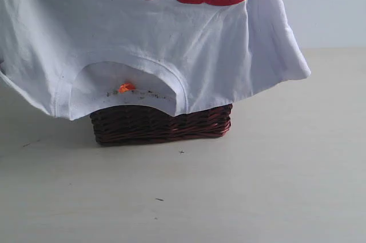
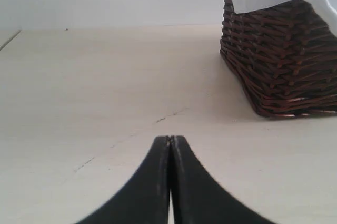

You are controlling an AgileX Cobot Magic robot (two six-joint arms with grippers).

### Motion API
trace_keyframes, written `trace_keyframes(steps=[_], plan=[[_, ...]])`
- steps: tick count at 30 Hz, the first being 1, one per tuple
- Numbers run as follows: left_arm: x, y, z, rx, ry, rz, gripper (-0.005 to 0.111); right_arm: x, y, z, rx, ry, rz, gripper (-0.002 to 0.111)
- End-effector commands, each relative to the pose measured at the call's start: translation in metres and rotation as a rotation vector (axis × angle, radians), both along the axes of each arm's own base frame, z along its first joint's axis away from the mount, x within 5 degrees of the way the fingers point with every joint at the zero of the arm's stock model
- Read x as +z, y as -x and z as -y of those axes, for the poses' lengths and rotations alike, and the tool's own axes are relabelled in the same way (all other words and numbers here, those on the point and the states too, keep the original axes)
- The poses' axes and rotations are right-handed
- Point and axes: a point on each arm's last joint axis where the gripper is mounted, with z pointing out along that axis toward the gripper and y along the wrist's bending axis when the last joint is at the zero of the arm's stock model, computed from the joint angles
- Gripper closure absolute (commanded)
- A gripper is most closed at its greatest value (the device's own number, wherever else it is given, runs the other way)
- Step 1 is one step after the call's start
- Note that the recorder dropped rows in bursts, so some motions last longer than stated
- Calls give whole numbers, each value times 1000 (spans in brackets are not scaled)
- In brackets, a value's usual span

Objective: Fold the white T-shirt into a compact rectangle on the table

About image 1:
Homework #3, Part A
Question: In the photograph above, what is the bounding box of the white t-shirt red lettering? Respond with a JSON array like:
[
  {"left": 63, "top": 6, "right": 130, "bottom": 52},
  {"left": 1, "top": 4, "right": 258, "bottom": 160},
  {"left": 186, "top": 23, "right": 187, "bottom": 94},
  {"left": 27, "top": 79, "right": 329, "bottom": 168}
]
[{"left": 1, "top": 0, "right": 311, "bottom": 120}]

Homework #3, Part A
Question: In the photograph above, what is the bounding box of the dark red wicker basket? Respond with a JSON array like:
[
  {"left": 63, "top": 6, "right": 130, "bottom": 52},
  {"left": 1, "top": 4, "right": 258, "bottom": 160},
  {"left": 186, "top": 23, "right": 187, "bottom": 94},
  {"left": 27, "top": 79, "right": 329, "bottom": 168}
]
[{"left": 90, "top": 104, "right": 233, "bottom": 146}]

